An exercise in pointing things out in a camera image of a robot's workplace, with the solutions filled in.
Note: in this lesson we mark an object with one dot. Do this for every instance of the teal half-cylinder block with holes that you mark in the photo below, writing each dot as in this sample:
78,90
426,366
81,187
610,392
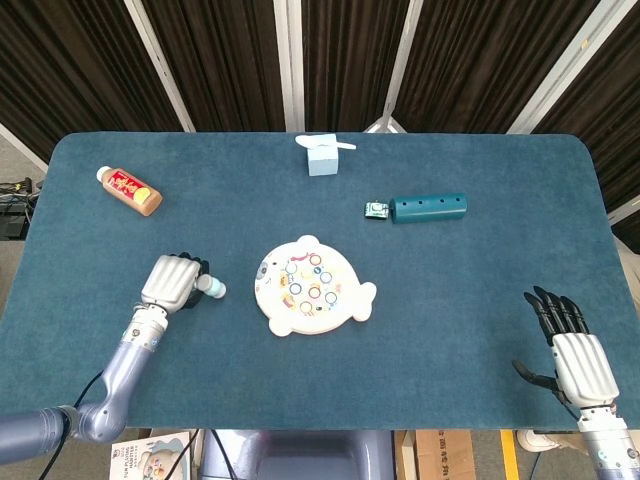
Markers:
430,210

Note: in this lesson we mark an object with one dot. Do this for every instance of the white plastic spoon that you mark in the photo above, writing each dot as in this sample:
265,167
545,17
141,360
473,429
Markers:
306,141

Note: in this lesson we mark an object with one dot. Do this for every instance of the dark brown curtain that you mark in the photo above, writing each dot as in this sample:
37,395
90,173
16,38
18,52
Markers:
230,60

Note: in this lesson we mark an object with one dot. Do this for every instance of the white shoe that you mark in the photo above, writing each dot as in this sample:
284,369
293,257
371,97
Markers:
537,442

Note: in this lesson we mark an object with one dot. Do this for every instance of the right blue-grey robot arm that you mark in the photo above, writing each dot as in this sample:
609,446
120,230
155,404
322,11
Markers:
607,445

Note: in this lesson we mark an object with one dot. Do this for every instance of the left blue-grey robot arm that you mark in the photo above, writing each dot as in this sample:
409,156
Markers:
125,370

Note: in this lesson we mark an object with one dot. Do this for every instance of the white whack-a-mole toy board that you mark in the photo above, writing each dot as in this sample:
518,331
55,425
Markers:
305,320

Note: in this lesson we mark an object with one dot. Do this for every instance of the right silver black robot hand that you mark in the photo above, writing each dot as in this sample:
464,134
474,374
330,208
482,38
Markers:
582,367

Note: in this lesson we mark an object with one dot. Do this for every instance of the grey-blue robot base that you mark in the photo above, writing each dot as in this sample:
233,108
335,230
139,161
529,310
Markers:
320,457

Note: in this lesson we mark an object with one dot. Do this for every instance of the light blue toy hammer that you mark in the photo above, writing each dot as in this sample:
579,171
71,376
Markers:
216,287

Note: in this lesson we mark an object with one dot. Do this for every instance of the white frame post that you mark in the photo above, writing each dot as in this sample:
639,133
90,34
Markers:
290,65
160,65
400,65
560,70

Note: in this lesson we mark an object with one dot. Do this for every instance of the printed box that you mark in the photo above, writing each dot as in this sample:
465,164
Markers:
150,457

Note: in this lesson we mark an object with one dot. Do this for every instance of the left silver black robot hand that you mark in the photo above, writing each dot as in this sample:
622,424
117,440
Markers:
167,282

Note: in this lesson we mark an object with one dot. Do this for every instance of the brown cardboard box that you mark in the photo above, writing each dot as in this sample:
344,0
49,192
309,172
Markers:
445,457

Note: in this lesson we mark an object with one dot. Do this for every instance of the brown drink bottle red label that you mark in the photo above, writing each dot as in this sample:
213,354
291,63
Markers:
131,192

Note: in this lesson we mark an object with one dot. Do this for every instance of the light blue cube block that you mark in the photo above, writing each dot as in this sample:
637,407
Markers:
322,162

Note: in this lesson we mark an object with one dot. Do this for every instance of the blue felt table cover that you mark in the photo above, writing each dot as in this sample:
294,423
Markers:
425,350

